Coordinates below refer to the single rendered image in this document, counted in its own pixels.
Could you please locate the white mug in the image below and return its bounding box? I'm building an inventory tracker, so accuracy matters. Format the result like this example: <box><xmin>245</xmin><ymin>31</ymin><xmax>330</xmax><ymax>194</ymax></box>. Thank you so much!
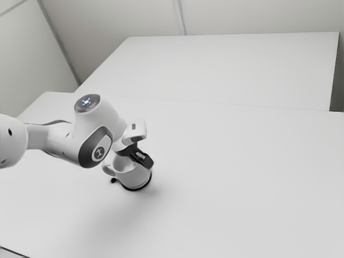
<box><xmin>102</xmin><ymin>154</ymin><xmax>153</xmax><ymax>191</ymax></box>

